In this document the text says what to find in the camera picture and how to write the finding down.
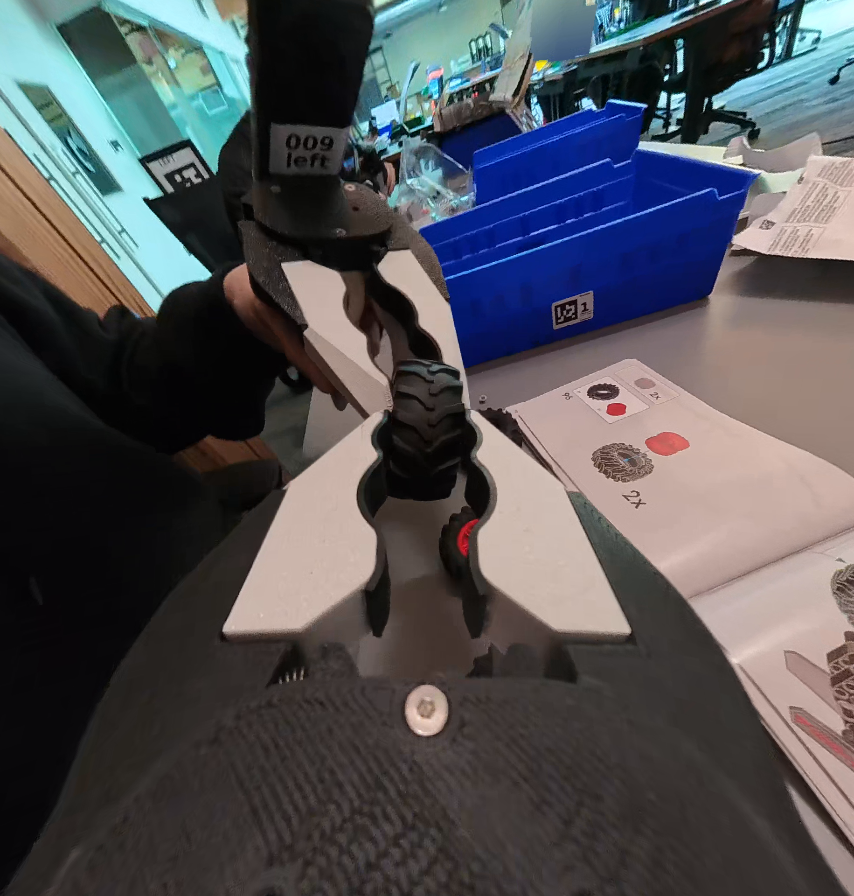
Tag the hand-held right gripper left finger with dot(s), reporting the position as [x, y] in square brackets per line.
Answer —
[308, 546]

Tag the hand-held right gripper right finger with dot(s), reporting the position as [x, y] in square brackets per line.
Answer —
[546, 553]

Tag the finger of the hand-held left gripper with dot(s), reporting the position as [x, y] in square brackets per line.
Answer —
[322, 301]
[427, 308]

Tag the black toy tire red rim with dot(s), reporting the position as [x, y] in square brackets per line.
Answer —
[462, 535]
[427, 434]

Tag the toy instruction booklet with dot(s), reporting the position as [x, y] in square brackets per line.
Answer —
[713, 504]

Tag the person's left forearm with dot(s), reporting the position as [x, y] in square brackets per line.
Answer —
[189, 364]

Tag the person's left hand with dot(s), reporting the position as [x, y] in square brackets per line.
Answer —
[266, 322]

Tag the clear plastic bag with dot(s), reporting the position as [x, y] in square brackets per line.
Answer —
[434, 175]

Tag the black toy tire without rim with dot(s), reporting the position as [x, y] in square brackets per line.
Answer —
[505, 425]

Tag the framed black white marker sign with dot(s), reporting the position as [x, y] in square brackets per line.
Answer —
[178, 171]

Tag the blue plastic storage bin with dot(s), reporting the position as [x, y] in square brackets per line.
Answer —
[608, 280]
[560, 150]
[469, 143]

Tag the brown cardboard piece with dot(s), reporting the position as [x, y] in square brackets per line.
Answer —
[514, 70]

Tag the person's black hoodie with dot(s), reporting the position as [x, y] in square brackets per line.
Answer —
[49, 560]

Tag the wooden door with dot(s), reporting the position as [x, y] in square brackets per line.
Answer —
[21, 210]

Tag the dark background table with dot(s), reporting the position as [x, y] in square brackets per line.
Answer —
[650, 28]

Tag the printed paper sheet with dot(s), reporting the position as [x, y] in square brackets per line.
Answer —
[811, 210]

